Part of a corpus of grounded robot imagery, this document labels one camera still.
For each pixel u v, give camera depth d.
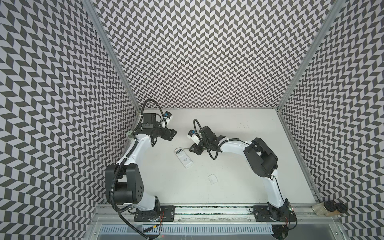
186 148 0.92
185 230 0.69
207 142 0.77
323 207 0.69
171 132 0.79
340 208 0.71
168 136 0.79
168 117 0.78
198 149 0.85
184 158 0.90
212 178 0.84
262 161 0.54
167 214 0.72
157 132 0.74
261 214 0.73
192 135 0.85
